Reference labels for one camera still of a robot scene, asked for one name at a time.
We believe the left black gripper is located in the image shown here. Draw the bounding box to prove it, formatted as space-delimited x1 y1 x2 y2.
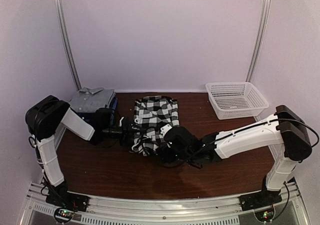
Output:
102 120 144 146

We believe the black white checkered shirt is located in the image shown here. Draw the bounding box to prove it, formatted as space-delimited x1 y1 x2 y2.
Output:
130 95 180 156

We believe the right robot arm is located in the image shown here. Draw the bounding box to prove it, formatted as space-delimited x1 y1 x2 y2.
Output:
156 105 314 206

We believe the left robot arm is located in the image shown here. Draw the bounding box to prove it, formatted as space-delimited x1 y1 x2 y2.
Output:
25 95 139 187

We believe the folded blue plaid shirt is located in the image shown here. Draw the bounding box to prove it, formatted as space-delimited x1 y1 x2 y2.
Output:
77 97 118 123

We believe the folded grey shirt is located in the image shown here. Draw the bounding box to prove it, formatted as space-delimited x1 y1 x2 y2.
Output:
69 87 116 113

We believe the white plastic basket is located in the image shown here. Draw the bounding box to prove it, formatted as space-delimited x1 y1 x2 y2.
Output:
205 82 269 120

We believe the left circuit board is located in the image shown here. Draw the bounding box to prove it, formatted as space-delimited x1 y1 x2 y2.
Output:
53 207 75 223

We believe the circuit board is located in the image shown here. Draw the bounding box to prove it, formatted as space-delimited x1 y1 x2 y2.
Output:
53 207 75 223
254 208 275 223

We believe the right circuit board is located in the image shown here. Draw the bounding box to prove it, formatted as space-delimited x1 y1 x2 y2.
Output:
254 208 275 223

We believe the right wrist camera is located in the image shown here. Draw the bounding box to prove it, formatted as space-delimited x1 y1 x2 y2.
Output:
160 124 198 151

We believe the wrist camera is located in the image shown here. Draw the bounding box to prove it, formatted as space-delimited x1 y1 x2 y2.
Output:
94 107 115 129
160 124 198 151

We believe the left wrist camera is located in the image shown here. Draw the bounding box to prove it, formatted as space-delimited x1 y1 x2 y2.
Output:
94 107 115 129

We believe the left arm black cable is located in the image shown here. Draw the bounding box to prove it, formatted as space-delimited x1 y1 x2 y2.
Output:
27 98 66 156

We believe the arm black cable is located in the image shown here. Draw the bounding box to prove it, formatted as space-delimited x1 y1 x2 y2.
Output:
194 118 320 211
27 98 66 156

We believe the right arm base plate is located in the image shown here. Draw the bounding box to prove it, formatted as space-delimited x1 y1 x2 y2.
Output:
239 190 282 211

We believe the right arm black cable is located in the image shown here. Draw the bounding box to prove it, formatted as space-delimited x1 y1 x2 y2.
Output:
194 118 320 211

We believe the aluminium front rail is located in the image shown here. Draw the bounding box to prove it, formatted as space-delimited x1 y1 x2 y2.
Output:
19 177 312 225

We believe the left aluminium frame post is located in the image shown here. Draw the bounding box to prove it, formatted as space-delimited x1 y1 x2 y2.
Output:
54 0 82 91

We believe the aluminium frame post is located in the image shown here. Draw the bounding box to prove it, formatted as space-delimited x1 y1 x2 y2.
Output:
54 0 82 91
245 0 272 83

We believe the right aluminium frame post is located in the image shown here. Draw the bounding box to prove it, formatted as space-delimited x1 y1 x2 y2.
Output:
245 0 272 83

